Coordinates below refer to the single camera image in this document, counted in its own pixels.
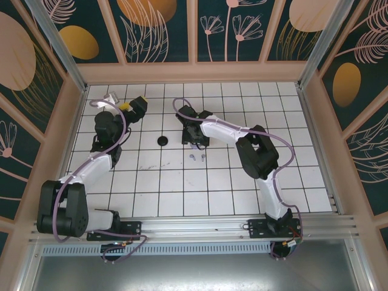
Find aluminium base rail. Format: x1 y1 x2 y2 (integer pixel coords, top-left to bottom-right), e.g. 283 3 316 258
28 214 361 243

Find grey metal sheet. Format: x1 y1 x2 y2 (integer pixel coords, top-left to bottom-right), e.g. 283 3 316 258
18 254 373 291

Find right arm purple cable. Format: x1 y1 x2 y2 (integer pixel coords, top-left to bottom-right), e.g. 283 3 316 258
172 97 305 261

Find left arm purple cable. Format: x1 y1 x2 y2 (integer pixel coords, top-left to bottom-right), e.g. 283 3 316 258
53 98 149 264

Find aluminium frame post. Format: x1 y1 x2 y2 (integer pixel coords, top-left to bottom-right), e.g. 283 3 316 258
24 0 89 93
298 0 349 89

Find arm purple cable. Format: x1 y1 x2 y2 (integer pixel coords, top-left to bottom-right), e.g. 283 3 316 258
53 98 149 264
172 97 305 261

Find green circuit board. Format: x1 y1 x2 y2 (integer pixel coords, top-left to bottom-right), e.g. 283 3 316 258
284 237 304 252

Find slotted grey cable duct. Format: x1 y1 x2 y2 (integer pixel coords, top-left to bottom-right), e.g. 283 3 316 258
41 244 273 256

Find aluminium side rail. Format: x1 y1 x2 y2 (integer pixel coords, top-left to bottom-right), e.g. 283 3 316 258
298 86 345 216

